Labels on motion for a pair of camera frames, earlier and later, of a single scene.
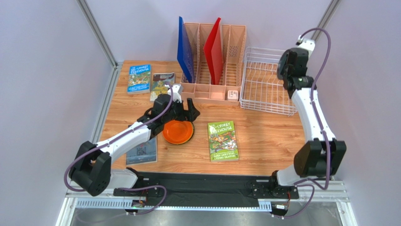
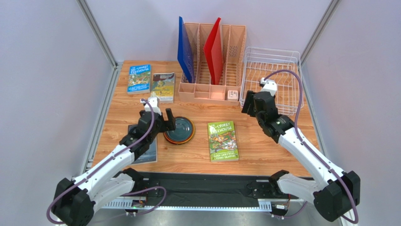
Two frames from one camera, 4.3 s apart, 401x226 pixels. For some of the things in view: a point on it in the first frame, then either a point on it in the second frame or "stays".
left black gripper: x=189 y=115 -> x=167 y=125
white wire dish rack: x=262 y=90 stays
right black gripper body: x=282 y=68 -> x=252 y=102
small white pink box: x=232 y=95 stays
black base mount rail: x=208 y=186 stays
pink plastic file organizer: x=204 y=91 stays
